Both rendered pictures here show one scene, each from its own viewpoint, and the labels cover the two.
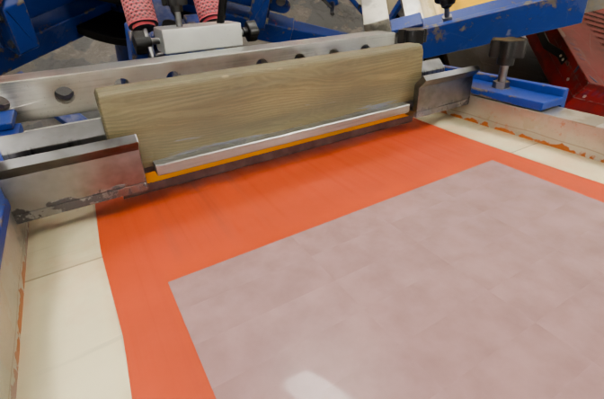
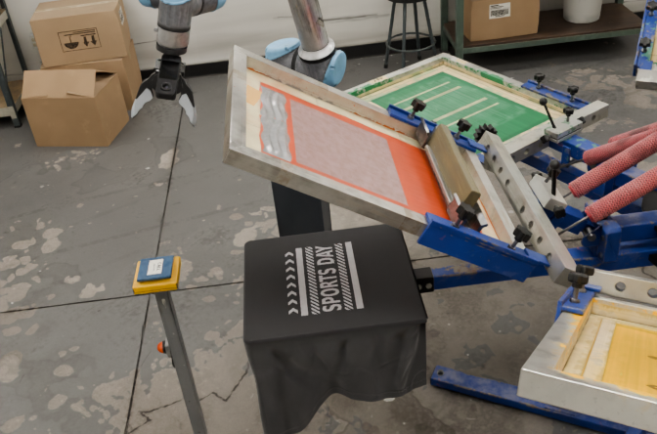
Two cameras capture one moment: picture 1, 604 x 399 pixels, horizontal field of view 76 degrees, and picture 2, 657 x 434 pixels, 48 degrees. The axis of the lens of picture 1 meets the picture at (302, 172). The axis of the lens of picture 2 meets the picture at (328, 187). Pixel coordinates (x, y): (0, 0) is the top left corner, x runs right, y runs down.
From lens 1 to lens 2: 1.98 m
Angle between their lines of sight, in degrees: 86
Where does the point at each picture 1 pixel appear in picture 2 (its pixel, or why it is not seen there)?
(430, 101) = (452, 208)
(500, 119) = not seen: hidden behind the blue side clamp
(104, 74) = (502, 161)
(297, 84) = (451, 160)
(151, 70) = (507, 173)
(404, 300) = (361, 147)
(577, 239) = (360, 173)
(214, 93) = (444, 143)
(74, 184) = (420, 133)
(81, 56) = not seen: outside the picture
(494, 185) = (391, 190)
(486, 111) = not seen: hidden behind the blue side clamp
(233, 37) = (544, 199)
